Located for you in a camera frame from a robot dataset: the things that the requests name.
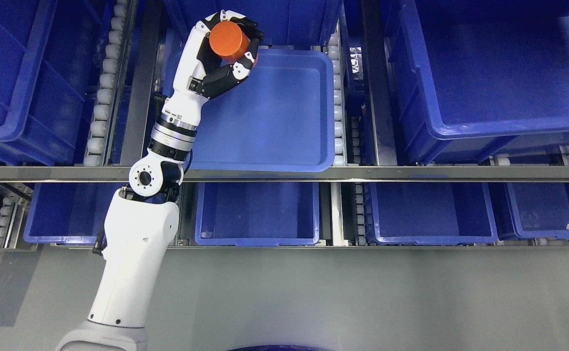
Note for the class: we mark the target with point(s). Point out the blue bin lower far right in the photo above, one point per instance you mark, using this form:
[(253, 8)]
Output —
[(533, 210)]

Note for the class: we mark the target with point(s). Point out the blue bin lower middle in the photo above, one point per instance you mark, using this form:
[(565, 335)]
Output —
[(261, 214)]

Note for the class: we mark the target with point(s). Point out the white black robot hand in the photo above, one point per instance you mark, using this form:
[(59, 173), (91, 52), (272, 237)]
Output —
[(202, 74)]

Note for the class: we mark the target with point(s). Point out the blue bin upper right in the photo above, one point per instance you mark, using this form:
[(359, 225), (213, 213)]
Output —
[(478, 78)]

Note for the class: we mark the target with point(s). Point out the blue bin upper left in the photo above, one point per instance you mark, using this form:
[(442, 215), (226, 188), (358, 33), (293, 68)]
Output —
[(50, 52)]

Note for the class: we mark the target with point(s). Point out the blue bin lower left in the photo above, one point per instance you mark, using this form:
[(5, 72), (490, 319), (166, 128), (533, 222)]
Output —
[(68, 213)]

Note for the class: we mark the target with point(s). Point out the orange cylindrical capacitor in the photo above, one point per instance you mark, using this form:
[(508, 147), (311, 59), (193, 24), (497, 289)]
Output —
[(228, 41)]

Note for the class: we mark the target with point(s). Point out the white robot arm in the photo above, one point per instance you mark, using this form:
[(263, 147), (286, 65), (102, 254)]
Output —
[(141, 221)]

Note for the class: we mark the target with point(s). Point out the blue tray bin upper middle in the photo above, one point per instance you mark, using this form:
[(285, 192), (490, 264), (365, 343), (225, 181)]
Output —
[(281, 119)]

